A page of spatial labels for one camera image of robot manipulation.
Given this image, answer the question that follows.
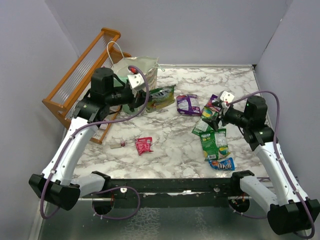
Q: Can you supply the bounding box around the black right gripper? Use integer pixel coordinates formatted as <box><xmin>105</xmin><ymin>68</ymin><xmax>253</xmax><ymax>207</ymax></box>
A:
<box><xmin>203</xmin><ymin>100</ymin><xmax>252</xmax><ymax>130</ymax></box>

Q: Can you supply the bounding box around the green yellow Fox's spring tea bag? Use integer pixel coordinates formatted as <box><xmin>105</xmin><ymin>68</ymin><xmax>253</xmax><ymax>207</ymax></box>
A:
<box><xmin>146</xmin><ymin>84</ymin><xmax>176</xmax><ymax>113</ymax></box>

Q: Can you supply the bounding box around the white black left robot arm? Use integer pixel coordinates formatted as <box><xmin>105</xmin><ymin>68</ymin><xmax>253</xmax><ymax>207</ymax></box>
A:
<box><xmin>28</xmin><ymin>65</ymin><xmax>149</xmax><ymax>219</ymax></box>

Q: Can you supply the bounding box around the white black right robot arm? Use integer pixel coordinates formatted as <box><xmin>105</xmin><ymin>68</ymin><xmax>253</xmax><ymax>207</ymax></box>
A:
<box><xmin>201</xmin><ymin>91</ymin><xmax>320</xmax><ymax>239</ymax></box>

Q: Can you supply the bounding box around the green Fox's bag under gripper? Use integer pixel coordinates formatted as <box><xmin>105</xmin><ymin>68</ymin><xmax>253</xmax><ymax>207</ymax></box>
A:
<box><xmin>191</xmin><ymin>106</ymin><xmax>217</xmax><ymax>136</ymax></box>

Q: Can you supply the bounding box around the purple Fox's candy bag right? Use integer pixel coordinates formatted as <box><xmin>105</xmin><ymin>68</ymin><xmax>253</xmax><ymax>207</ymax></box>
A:
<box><xmin>205</xmin><ymin>94</ymin><xmax>221</xmax><ymax>112</ymax></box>

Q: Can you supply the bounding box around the purple fox's candy bag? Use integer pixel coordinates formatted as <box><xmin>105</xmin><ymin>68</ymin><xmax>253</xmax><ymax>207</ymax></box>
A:
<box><xmin>205</xmin><ymin>94</ymin><xmax>221</xmax><ymax>112</ymax></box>
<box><xmin>176</xmin><ymin>94</ymin><xmax>202</xmax><ymax>116</ymax></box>

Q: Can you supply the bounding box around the green candy bag back side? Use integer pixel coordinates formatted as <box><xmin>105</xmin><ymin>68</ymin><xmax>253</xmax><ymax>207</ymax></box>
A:
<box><xmin>199</xmin><ymin>128</ymin><xmax>230</xmax><ymax>161</ymax></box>

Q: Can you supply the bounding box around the green paper gift bag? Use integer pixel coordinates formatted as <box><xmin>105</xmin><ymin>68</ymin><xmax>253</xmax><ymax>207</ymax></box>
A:
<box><xmin>106</xmin><ymin>41</ymin><xmax>165</xmax><ymax>91</ymax></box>

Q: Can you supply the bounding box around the purple Fox's candy bag left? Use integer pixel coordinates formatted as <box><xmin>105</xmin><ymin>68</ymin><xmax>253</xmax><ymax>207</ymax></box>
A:
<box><xmin>176</xmin><ymin>94</ymin><xmax>202</xmax><ymax>116</ymax></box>

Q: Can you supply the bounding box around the red white small card box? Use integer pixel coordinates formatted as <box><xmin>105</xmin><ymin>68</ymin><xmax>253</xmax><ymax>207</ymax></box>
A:
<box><xmin>99</xmin><ymin>123</ymin><xmax>109</xmax><ymax>130</ymax></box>

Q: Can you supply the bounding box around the blue M&M's packet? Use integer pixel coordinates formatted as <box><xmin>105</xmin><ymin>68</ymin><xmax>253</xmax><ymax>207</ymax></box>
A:
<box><xmin>208</xmin><ymin>157</ymin><xmax>236</xmax><ymax>171</ymax></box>

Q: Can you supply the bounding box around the pink red snack packet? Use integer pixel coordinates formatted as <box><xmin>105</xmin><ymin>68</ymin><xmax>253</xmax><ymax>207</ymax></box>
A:
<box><xmin>135</xmin><ymin>136</ymin><xmax>153</xmax><ymax>156</ymax></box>

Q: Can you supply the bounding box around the small beige eraser block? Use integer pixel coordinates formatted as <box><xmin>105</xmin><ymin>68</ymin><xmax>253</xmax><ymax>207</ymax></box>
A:
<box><xmin>110</xmin><ymin>143</ymin><xmax>122</xmax><ymax>149</ymax></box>

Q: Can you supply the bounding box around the wooden rack with clear slats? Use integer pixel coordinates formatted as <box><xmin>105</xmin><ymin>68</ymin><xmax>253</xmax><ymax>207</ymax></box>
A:
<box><xmin>42</xmin><ymin>28</ymin><xmax>131</xmax><ymax>129</ymax></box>

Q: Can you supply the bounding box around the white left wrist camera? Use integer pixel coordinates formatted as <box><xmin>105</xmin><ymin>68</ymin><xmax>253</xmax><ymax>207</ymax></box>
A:
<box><xmin>127</xmin><ymin>73</ymin><xmax>146</xmax><ymax>91</ymax></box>

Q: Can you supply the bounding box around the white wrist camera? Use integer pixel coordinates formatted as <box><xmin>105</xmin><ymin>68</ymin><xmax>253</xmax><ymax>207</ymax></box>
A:
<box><xmin>218</xmin><ymin>90</ymin><xmax>235</xmax><ymax>109</ymax></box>
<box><xmin>127</xmin><ymin>73</ymin><xmax>146</xmax><ymax>91</ymax></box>

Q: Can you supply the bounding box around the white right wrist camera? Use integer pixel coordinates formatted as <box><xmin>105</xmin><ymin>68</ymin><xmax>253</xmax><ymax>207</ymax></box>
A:
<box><xmin>218</xmin><ymin>90</ymin><xmax>235</xmax><ymax>109</ymax></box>

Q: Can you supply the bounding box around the black front mounting rail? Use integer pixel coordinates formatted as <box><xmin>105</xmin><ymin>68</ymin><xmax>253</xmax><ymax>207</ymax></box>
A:
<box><xmin>84</xmin><ymin>176</ymin><xmax>248</xmax><ymax>208</ymax></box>

